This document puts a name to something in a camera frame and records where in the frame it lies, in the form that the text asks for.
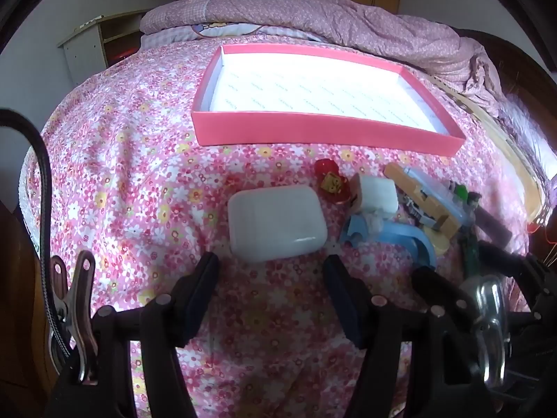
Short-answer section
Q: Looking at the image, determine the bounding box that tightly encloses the pink shallow cardboard box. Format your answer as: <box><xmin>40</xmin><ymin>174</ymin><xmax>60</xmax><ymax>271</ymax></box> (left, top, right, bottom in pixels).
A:
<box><xmin>191</xmin><ymin>44</ymin><xmax>466</xmax><ymax>157</ymax></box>

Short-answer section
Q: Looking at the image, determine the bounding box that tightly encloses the white bedside shelf cabinet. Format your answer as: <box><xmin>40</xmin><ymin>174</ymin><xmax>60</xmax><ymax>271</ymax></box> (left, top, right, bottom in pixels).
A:
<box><xmin>57</xmin><ymin>9</ymin><xmax>148</xmax><ymax>87</ymax></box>

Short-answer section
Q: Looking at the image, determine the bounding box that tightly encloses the grey plastic oval case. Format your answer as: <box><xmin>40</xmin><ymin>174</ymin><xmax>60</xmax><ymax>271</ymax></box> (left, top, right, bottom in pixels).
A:
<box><xmin>403</xmin><ymin>166</ymin><xmax>475</xmax><ymax>226</ymax></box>

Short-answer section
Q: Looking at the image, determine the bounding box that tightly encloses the purple folded quilt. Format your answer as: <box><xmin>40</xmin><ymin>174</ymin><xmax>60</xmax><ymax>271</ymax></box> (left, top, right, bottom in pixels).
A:
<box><xmin>140</xmin><ymin>0</ymin><xmax>506</xmax><ymax>115</ymax></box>

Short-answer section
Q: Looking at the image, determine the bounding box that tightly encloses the small wooden block piece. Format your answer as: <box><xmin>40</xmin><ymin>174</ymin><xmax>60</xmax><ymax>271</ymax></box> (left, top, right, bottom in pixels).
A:
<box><xmin>383</xmin><ymin>162</ymin><xmax>461</xmax><ymax>240</ymax></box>

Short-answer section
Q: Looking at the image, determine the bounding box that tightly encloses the black cable left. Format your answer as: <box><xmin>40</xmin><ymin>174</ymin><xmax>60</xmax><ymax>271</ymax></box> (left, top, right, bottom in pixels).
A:
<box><xmin>0</xmin><ymin>107</ymin><xmax>73</xmax><ymax>363</ymax></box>

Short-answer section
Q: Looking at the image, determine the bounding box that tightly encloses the silver spring clamp right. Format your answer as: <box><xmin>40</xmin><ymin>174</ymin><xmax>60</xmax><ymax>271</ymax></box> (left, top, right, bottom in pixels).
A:
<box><xmin>461</xmin><ymin>274</ymin><xmax>510</xmax><ymax>389</ymax></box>

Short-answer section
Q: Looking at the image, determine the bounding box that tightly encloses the blue curved plastic handle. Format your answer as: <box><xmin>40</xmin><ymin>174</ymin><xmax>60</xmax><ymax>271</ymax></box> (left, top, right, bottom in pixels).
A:
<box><xmin>339</xmin><ymin>214</ymin><xmax>437</xmax><ymax>270</ymax></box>

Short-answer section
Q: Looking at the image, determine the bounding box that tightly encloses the silver spring clamp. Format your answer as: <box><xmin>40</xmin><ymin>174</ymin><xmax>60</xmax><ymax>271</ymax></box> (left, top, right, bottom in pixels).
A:
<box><xmin>461</xmin><ymin>274</ymin><xmax>510</xmax><ymax>389</ymax></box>
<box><xmin>47</xmin><ymin>250</ymin><xmax>97</xmax><ymax>383</ymax></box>

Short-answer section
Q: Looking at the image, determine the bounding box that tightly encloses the round wooden disc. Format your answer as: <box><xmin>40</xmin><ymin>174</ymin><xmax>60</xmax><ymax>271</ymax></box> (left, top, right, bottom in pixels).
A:
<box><xmin>422</xmin><ymin>225</ymin><xmax>450</xmax><ymax>257</ymax></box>

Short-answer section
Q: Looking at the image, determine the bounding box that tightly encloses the dark wooden headboard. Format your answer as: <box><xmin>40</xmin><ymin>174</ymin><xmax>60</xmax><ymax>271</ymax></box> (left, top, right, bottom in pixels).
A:
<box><xmin>454</xmin><ymin>28</ymin><xmax>557</xmax><ymax>149</ymax></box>

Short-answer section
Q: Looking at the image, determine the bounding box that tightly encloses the white wall charger plug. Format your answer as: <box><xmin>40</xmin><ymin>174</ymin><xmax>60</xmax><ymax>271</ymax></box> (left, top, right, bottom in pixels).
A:
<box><xmin>349</xmin><ymin>174</ymin><xmax>399</xmax><ymax>219</ymax></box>

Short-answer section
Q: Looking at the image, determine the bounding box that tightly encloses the red yellow figure keychain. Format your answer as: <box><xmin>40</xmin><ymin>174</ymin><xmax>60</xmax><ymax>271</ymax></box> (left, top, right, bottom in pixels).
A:
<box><xmin>314</xmin><ymin>158</ymin><xmax>351</xmax><ymax>205</ymax></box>

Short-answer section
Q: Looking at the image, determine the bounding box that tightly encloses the pink floral bed sheet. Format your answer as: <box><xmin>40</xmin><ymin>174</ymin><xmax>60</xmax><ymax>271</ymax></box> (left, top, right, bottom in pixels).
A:
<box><xmin>42</xmin><ymin>39</ymin><xmax>529</xmax><ymax>417</ymax></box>

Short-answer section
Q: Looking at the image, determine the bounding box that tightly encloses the silver spring clamp left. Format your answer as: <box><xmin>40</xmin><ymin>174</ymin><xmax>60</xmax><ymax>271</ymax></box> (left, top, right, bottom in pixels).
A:
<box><xmin>47</xmin><ymin>250</ymin><xmax>97</xmax><ymax>383</ymax></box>

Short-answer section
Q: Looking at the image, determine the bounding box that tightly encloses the green figure keychain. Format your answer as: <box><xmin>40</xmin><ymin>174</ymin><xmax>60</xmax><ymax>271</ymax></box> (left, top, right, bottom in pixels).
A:
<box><xmin>449</xmin><ymin>181</ymin><xmax>481</xmax><ymax>209</ymax></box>

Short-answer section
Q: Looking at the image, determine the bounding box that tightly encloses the white earbuds charging case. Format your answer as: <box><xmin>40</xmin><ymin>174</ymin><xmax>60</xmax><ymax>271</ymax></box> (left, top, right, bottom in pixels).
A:
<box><xmin>228</xmin><ymin>185</ymin><xmax>328</xmax><ymax>263</ymax></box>

